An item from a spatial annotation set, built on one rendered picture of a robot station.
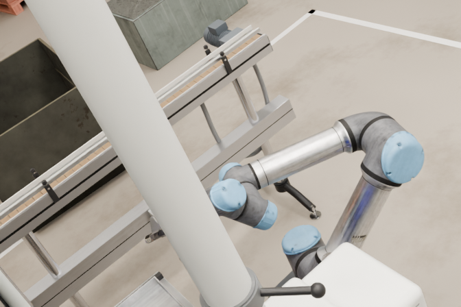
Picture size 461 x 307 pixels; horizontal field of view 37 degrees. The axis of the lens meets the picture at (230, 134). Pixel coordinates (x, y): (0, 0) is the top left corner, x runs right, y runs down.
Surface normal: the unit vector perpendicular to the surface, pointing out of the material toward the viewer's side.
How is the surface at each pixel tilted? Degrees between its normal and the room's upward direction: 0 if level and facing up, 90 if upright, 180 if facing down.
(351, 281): 0
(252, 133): 90
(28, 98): 90
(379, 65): 0
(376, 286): 0
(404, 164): 85
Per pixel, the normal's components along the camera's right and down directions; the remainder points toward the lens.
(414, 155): 0.36, 0.36
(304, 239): -0.39, -0.80
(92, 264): 0.56, 0.32
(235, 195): 0.61, -0.35
